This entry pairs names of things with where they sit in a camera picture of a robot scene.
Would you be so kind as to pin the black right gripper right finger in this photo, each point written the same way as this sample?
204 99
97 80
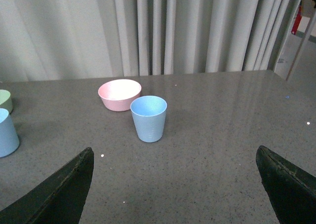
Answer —
291 190

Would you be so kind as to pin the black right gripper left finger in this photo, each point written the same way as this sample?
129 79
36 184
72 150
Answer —
59 199

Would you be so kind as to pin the blue cup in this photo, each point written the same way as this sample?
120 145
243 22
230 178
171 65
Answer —
9 141
149 113

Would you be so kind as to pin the pink bowl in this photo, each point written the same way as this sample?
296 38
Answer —
117 95

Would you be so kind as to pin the metal pole right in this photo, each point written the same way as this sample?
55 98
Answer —
302 45

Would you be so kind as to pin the grey curtain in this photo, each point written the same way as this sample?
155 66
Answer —
71 39

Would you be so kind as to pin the red object behind curtain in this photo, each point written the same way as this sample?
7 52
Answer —
297 19

